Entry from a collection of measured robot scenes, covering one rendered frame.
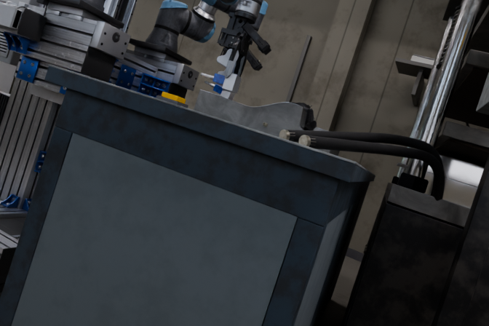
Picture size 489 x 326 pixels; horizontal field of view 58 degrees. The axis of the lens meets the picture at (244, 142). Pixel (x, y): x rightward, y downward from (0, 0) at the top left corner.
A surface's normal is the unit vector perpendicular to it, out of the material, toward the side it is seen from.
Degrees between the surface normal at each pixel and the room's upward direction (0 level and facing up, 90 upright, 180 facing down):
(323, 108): 90
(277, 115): 90
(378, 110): 90
